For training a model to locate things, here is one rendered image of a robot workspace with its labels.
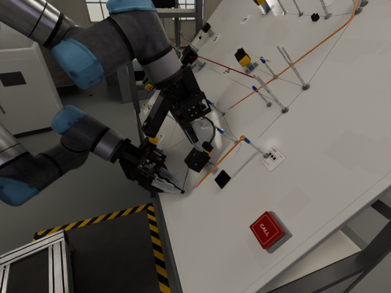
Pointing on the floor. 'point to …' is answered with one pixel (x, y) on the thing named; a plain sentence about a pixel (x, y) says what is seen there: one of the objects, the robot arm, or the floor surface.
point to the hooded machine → (25, 86)
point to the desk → (120, 76)
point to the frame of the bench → (335, 271)
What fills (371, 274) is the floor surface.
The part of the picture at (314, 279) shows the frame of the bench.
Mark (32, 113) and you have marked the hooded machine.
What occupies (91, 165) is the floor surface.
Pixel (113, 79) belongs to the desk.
